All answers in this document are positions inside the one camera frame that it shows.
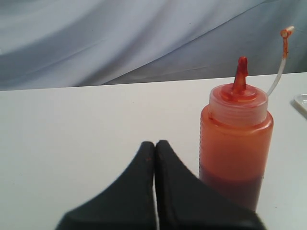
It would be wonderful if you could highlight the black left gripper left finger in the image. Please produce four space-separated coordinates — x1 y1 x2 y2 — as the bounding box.
57 141 156 230

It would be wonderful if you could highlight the red sauce squeeze bottle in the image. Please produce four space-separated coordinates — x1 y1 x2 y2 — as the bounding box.
199 26 295 211

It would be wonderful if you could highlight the white rectangular plastic tray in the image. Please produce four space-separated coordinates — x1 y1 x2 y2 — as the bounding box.
291 93 307 119

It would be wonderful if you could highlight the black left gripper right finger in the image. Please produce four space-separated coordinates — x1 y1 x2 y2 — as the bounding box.
154 140 266 230

